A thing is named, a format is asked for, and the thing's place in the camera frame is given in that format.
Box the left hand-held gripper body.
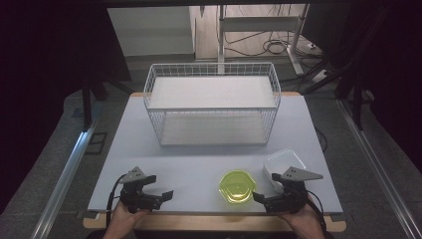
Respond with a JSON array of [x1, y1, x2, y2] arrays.
[[118, 165, 164, 214]]

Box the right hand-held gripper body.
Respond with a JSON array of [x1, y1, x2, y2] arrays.
[[265, 165, 324, 214]]

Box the white plastic container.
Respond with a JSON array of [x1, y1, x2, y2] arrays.
[[263, 148, 308, 193]]

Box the green plastic bowl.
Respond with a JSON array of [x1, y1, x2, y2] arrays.
[[218, 169, 258, 204]]

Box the white wire rack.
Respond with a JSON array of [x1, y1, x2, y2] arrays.
[[142, 62, 283, 147]]

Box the person's left hand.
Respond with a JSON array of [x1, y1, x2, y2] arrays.
[[110, 200, 147, 232]]

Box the person's right hand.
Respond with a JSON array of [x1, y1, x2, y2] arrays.
[[278, 194, 324, 233]]

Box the light grey table mat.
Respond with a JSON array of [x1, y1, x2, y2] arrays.
[[88, 95, 343, 215]]

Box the black stand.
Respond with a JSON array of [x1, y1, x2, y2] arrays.
[[80, 77, 134, 131], [301, 64, 367, 131]]

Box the white power strip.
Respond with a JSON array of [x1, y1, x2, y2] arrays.
[[311, 68, 330, 85]]

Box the dark curtain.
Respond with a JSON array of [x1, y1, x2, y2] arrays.
[[303, 0, 422, 165], [0, 0, 132, 213]]

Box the white cabinet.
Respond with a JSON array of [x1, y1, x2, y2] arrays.
[[106, 5, 196, 58]]

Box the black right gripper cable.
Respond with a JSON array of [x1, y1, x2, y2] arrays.
[[306, 189, 328, 234]]

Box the black floor frame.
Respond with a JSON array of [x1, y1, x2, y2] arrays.
[[85, 131, 108, 155]]

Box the metal floor rail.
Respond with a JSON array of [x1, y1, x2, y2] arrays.
[[30, 119, 100, 239], [335, 99, 422, 239]]

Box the black floor cables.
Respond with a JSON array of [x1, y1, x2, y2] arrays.
[[224, 30, 321, 58]]

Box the white desk frame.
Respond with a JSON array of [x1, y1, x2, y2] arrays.
[[217, 4, 311, 77]]

